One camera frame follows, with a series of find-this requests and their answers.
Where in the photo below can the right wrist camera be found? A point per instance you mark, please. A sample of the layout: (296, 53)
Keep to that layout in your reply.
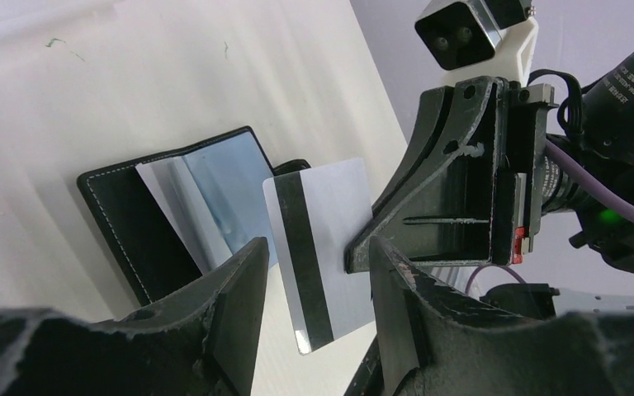
(475, 38)

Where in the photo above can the black card holder wallet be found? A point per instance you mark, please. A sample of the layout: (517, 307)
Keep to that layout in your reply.
(171, 217)

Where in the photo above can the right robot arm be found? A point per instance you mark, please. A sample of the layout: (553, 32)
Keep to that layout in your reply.
(590, 136)

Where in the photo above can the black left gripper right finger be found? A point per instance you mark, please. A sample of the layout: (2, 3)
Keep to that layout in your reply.
(434, 340)

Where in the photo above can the white magnetic stripe card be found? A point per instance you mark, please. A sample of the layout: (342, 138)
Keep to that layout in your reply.
(314, 214)

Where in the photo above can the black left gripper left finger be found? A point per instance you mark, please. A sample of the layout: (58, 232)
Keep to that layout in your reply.
(203, 338)

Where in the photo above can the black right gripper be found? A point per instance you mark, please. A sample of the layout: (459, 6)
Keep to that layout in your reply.
(440, 209)

